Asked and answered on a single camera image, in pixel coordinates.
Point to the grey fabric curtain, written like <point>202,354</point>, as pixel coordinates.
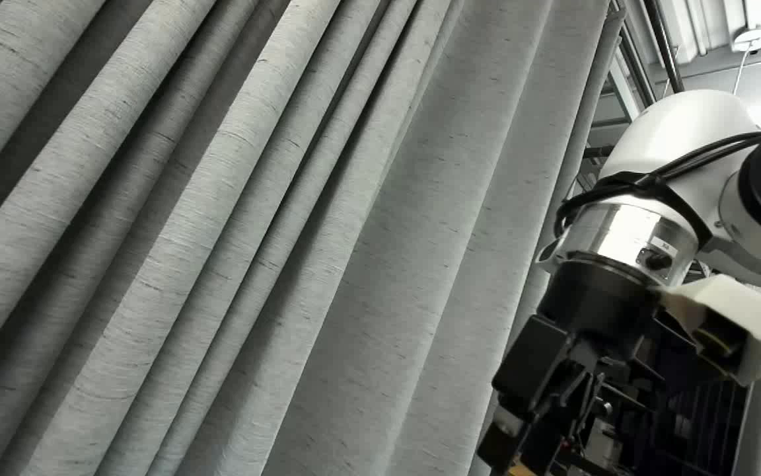
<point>223,265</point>

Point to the white ceiling smoke detector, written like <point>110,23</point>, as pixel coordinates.
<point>753,38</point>

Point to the black ribbed camera mount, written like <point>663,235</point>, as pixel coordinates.
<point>698,425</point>

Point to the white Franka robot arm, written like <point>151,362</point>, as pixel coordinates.
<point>687,124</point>

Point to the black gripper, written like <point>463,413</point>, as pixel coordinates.
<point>593,300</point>

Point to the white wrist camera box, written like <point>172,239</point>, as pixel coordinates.
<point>752,326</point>

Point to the grey metal ceiling rail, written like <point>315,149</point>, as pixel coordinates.
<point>653,44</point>

